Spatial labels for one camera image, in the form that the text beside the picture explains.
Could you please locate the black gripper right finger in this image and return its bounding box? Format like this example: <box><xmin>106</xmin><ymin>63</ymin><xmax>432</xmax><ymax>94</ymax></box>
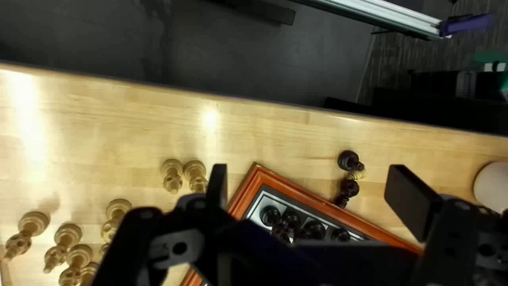
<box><xmin>382</xmin><ymin>164</ymin><xmax>444</xmax><ymax>245</ymax></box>

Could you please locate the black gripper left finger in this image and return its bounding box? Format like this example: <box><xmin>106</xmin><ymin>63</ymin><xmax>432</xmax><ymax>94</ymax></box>
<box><xmin>205</xmin><ymin>163</ymin><xmax>230</xmax><ymax>214</ymax></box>

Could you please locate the beige chess piece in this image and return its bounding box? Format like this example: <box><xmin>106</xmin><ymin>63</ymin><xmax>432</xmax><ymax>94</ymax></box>
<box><xmin>57</xmin><ymin>244</ymin><xmax>93</xmax><ymax>286</ymax></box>
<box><xmin>159</xmin><ymin>158</ymin><xmax>186</xmax><ymax>194</ymax></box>
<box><xmin>100</xmin><ymin>198</ymin><xmax>133</xmax><ymax>244</ymax></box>
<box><xmin>181</xmin><ymin>158</ymin><xmax>209</xmax><ymax>194</ymax></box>
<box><xmin>3</xmin><ymin>210</ymin><xmax>52</xmax><ymax>261</ymax></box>
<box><xmin>78</xmin><ymin>261</ymin><xmax>101</xmax><ymax>286</ymax></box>
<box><xmin>43</xmin><ymin>222</ymin><xmax>84</xmax><ymax>276</ymax></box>

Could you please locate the tall dark chess piece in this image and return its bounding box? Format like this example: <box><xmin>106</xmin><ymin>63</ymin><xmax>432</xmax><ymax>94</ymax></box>
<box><xmin>301</xmin><ymin>220</ymin><xmax>328</xmax><ymax>244</ymax></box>

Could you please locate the chess board with orange frame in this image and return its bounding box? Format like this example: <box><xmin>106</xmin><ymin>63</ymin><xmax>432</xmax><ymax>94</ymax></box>
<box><xmin>179</xmin><ymin>161</ymin><xmax>425</xmax><ymax>286</ymax></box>

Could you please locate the purple rail bracket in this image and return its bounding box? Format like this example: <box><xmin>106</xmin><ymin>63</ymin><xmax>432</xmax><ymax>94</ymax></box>
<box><xmin>436</xmin><ymin>13</ymin><xmax>497</xmax><ymax>39</ymax></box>

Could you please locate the aluminium rail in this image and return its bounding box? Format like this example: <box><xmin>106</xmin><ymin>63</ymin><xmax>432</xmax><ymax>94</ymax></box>
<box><xmin>295</xmin><ymin>0</ymin><xmax>443</xmax><ymax>40</ymax></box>

